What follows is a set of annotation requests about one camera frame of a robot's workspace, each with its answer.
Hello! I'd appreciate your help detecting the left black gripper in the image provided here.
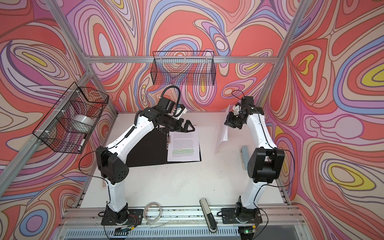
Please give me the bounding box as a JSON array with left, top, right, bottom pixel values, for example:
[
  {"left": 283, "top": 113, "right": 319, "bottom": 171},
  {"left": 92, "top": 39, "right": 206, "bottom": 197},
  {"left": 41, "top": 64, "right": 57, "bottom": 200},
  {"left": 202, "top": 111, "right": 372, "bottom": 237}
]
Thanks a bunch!
[{"left": 162, "top": 115, "right": 196, "bottom": 134}]

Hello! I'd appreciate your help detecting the printed paper sheets stack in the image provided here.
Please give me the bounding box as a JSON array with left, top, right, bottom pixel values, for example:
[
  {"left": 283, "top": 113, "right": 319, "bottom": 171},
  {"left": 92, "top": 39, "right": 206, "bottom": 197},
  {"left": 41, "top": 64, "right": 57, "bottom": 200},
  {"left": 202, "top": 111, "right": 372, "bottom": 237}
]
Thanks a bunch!
[{"left": 167, "top": 130, "right": 201, "bottom": 163}]

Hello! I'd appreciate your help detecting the white and black file folder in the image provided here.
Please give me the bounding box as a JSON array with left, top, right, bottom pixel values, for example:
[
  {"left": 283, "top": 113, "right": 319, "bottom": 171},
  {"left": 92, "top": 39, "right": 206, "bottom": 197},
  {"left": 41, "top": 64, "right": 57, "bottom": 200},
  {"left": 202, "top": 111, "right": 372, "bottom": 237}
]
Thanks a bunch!
[{"left": 125, "top": 126, "right": 202, "bottom": 168}]

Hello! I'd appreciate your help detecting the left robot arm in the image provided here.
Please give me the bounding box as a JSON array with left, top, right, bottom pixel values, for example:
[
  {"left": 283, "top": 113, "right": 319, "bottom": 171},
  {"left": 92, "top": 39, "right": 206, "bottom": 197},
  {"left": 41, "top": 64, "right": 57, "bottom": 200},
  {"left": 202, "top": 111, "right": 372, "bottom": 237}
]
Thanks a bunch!
[{"left": 96, "top": 86, "right": 195, "bottom": 226}]

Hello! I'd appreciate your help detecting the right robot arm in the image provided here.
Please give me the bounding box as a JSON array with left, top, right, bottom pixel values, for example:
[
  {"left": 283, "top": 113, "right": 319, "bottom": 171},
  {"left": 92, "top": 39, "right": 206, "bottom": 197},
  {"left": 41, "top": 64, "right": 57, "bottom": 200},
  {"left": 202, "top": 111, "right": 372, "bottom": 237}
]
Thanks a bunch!
[{"left": 225, "top": 96, "right": 285, "bottom": 224}]

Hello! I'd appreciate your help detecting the grey blue hole punch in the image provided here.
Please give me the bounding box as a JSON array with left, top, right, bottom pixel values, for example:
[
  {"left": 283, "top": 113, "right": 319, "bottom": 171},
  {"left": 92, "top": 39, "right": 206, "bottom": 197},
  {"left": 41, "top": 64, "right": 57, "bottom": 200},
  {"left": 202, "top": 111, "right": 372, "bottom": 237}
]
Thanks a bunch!
[{"left": 240, "top": 146, "right": 250, "bottom": 170}]

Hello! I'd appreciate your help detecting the silver tape roll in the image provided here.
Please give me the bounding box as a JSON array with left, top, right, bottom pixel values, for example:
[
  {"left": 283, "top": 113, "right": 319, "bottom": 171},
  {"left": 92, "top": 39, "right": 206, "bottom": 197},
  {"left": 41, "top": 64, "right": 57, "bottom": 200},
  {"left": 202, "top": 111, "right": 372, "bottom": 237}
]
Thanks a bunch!
[{"left": 71, "top": 115, "right": 95, "bottom": 127}]

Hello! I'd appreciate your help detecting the white and black stapler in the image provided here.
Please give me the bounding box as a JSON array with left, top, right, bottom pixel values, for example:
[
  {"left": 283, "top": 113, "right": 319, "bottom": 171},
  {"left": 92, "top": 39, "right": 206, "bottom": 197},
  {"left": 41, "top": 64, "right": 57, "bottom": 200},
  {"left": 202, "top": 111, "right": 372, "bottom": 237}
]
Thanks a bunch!
[{"left": 200, "top": 198, "right": 218, "bottom": 233}]

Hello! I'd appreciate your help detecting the marker pen in basket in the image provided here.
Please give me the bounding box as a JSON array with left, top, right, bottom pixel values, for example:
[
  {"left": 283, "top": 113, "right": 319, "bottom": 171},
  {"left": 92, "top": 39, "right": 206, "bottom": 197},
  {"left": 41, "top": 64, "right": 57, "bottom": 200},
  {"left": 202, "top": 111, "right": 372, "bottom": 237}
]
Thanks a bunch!
[{"left": 78, "top": 135, "right": 88, "bottom": 153}]

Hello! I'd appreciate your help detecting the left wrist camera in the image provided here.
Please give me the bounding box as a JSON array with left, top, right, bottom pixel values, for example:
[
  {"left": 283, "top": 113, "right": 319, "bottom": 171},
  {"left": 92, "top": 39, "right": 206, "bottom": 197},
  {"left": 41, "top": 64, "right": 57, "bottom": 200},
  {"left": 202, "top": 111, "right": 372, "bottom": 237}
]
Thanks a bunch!
[{"left": 175, "top": 106, "right": 188, "bottom": 119}]

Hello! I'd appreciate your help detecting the rear black wire basket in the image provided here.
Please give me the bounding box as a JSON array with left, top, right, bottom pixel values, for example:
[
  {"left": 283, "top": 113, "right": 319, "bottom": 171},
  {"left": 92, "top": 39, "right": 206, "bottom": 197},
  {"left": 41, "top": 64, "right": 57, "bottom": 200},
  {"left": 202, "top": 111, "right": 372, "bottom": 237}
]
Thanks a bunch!
[{"left": 151, "top": 50, "right": 216, "bottom": 86}]

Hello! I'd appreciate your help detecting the black wire basket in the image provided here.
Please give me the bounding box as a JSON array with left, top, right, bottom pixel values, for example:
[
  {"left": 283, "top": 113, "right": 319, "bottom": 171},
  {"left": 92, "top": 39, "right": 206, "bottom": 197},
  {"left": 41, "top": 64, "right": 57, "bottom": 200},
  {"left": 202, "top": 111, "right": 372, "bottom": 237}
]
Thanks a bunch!
[
  {"left": 33, "top": 83, "right": 109, "bottom": 154},
  {"left": 151, "top": 50, "right": 216, "bottom": 86}
]

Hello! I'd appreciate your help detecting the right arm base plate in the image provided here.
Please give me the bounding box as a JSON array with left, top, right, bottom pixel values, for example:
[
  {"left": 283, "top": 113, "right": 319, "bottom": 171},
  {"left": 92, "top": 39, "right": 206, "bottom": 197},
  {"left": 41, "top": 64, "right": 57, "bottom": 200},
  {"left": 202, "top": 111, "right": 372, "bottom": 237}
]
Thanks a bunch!
[{"left": 218, "top": 208, "right": 263, "bottom": 226}]

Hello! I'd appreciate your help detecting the white coiled cable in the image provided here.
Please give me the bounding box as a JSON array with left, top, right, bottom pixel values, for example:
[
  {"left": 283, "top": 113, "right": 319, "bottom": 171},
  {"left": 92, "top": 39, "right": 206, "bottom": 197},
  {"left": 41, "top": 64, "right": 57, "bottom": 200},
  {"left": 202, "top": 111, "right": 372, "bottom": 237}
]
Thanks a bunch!
[{"left": 142, "top": 202, "right": 163, "bottom": 223}]

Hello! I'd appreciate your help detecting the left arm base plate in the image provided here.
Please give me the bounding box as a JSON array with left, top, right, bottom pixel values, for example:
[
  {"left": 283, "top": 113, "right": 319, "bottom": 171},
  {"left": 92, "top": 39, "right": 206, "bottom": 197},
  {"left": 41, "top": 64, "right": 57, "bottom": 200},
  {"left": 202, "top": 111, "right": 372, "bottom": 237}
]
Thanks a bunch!
[{"left": 98, "top": 208, "right": 144, "bottom": 226}]

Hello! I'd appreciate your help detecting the left black wire basket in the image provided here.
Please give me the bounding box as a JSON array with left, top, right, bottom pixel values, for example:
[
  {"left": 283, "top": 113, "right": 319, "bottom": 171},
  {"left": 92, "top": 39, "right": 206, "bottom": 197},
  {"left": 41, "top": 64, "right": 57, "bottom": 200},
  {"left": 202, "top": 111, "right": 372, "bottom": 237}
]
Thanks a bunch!
[{"left": 33, "top": 83, "right": 109, "bottom": 154}]

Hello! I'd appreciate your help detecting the aluminium frame rail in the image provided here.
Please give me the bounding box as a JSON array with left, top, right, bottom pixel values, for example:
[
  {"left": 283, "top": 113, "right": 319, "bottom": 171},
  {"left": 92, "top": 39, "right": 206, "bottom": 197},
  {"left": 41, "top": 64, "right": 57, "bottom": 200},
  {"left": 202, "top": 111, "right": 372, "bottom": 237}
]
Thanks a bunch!
[{"left": 53, "top": 205, "right": 313, "bottom": 240}]

